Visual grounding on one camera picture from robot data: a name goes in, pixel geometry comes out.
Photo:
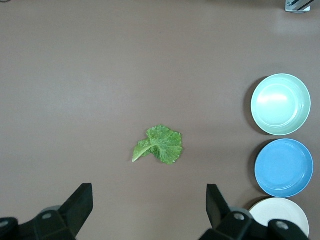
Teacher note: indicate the silver camera mount bracket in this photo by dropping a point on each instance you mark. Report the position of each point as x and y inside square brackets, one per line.
[297, 5]

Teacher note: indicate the pale green round plate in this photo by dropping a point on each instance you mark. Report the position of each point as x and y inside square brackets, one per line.
[280, 105]

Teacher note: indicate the brown table cover sheet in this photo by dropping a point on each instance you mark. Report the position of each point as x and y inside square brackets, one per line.
[100, 75]

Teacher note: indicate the beige round plate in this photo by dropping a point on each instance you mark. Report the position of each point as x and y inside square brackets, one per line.
[280, 210]

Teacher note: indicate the blue round plate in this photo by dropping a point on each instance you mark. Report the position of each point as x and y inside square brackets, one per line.
[283, 167]

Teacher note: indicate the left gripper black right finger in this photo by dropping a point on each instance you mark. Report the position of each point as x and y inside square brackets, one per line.
[220, 212]

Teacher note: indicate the green lettuce leaf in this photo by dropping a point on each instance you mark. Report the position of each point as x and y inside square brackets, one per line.
[162, 145]

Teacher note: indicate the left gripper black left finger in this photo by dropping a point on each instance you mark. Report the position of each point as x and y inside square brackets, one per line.
[75, 207]

